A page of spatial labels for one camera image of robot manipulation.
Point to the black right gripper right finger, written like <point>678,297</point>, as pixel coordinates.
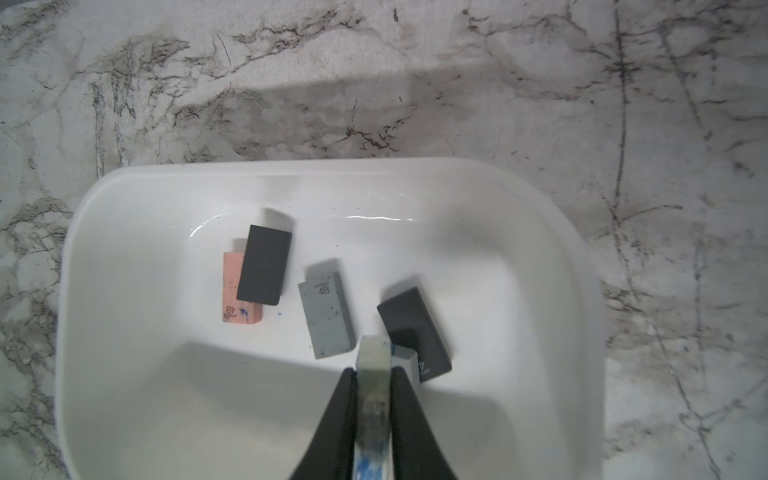
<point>416,454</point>

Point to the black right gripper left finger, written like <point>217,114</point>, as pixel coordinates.
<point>330,454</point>

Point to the black eraser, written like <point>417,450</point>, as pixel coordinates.
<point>409,324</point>
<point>264,265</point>

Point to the grey eraser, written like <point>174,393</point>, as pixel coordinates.
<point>407,359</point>
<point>327,315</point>

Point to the pink eraser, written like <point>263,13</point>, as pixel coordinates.
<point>236,311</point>

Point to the white storage box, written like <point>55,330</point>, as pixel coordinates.
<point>208,311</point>

